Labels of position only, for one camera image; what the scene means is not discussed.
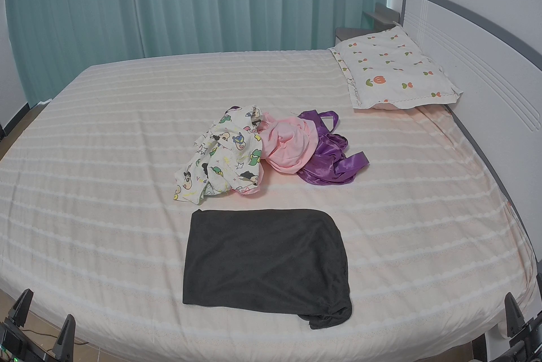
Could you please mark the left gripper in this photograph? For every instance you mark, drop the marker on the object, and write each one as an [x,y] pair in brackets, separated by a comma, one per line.
[21,345]

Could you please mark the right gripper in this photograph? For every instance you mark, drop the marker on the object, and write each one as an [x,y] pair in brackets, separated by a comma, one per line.
[529,345]

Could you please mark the black T-shirt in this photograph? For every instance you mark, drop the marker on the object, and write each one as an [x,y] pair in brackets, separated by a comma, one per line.
[262,258]

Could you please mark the bed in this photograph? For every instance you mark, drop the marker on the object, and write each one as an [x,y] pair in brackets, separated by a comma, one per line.
[127,140]

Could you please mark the purple garment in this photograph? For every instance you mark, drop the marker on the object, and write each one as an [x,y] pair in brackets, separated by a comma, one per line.
[330,157]

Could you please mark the white printed pyjama top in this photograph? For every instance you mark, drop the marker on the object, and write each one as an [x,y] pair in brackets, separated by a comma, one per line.
[224,161]

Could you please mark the white printed pillow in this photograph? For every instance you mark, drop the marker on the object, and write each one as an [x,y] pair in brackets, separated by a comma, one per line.
[389,68]

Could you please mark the pink garment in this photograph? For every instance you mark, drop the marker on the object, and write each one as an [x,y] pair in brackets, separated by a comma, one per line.
[288,144]

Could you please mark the grey bedside table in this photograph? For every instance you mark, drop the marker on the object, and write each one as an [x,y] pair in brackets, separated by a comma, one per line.
[351,34]

